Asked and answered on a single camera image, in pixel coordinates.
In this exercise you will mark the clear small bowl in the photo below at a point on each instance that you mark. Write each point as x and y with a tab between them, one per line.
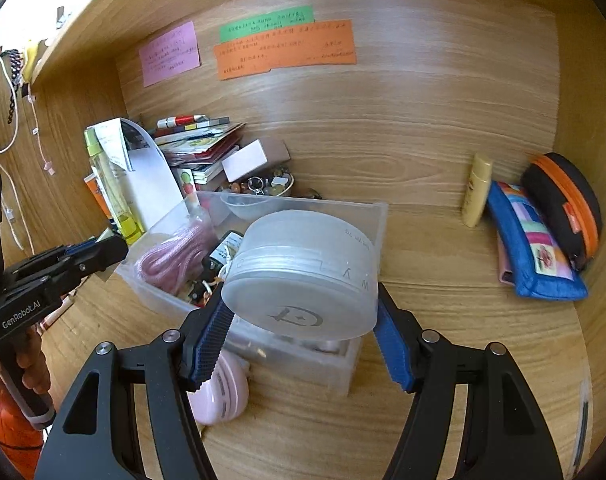
249	207

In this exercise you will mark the white paper sheets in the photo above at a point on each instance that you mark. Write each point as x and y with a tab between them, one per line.
142	171

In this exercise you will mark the orange sticky note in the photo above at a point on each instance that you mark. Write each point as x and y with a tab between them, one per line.
318	43

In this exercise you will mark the blue colourful pencil pouch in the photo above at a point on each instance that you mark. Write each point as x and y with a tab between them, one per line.
539	268

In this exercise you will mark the translucent white round container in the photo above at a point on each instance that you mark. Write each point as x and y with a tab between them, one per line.
305	275

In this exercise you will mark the stack of booklets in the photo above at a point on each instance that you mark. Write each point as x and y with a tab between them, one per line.
194	147

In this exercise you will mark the pink round compact case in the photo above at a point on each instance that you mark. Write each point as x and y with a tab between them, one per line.
225	395

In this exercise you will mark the dark green glass jar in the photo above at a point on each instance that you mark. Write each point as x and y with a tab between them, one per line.
216	263

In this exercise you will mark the person left hand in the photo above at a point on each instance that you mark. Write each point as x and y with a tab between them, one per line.
32	360

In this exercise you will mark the yellow-green spray bottle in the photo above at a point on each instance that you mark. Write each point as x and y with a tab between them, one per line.
120	211

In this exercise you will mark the small yellow lotion bottle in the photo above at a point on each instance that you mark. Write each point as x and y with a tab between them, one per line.
479	181

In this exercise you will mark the pink sticky note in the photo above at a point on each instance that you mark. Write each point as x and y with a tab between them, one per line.
171	54

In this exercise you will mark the pink wallet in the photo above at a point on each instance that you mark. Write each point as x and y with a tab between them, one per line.
505	275

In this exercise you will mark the black orange zip case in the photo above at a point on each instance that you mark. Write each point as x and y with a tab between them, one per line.
568	204

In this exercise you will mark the orange tube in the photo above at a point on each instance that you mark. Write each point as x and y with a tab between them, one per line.
92	184

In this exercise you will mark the green sticky note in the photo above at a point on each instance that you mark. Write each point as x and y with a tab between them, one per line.
267	21

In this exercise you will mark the clear plastic storage bin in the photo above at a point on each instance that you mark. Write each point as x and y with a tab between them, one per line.
328	363

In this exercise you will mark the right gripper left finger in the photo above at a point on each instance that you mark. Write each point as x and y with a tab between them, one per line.
95	433

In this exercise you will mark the white small box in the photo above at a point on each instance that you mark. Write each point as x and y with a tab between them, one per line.
255	157

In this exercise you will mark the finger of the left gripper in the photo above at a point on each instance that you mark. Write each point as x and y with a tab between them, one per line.
80	247
108	251

